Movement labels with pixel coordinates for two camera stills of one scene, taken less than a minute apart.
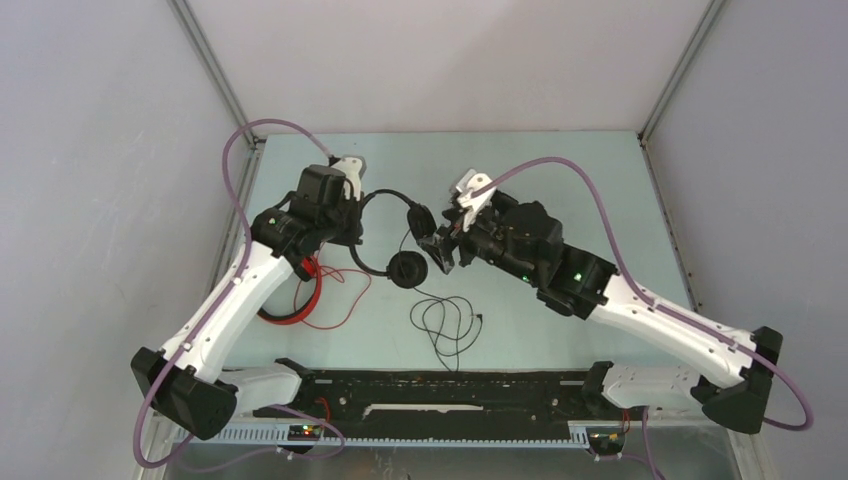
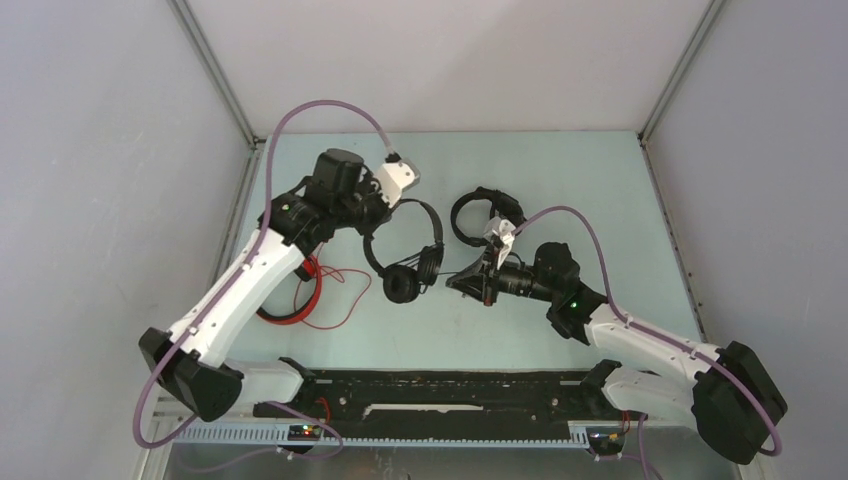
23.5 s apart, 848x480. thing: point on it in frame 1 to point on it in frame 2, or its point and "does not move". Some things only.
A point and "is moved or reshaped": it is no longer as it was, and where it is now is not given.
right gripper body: [477, 241] to [491, 278]
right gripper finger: [440, 247] to [469, 281]
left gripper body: [347, 220] to [374, 210]
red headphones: [310, 266] does not move
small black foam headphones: [408, 269] is moved or reshaped
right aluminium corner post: [643, 133] does not move
